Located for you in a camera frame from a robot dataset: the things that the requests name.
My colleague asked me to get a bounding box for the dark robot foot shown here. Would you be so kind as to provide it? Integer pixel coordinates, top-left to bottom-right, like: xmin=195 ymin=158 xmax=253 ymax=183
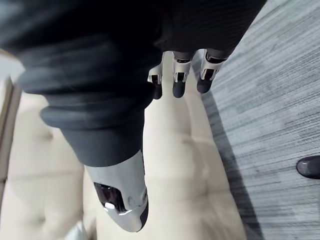
xmin=295 ymin=154 xmax=320 ymax=180

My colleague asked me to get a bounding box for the brown wooden frame strip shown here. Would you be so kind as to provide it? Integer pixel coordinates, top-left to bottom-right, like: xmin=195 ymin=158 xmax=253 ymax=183
xmin=0 ymin=76 xmax=24 ymax=181

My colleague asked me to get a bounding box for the cream tufted sofa cushion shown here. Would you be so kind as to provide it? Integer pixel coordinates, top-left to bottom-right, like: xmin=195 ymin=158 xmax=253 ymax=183
xmin=0 ymin=92 xmax=101 ymax=240
xmin=83 ymin=48 xmax=248 ymax=240

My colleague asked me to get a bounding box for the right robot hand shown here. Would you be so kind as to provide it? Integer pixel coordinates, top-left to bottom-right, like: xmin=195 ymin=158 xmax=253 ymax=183
xmin=0 ymin=0 xmax=264 ymax=232

